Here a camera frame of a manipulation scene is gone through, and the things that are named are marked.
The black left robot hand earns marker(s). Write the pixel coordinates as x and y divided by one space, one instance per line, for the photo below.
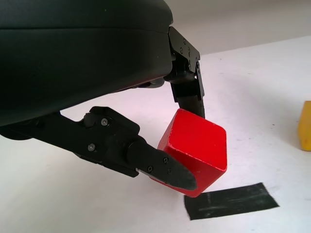
73 60

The red wooden block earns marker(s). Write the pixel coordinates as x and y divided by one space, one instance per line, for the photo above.
196 145

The yellow wooden block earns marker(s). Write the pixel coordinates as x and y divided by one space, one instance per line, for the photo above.
305 126

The black tape strip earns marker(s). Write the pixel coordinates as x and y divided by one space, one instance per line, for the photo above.
230 201

